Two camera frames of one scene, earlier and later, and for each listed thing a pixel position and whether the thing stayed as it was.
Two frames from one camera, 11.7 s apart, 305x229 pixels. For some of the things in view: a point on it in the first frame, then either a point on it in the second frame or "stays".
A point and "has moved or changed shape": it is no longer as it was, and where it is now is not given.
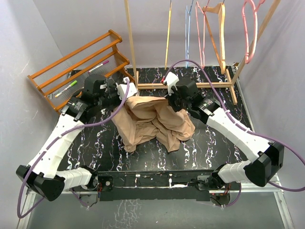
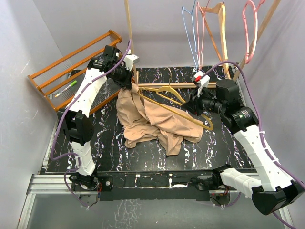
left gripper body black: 111,98 to 121,76
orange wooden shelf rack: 62,80 stays
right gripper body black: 177,104 to 205,102
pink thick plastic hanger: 247,61 stays
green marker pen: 75,82 stays
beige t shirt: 140,119 has moved or changed shape
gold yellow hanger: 168,35 to 166,87
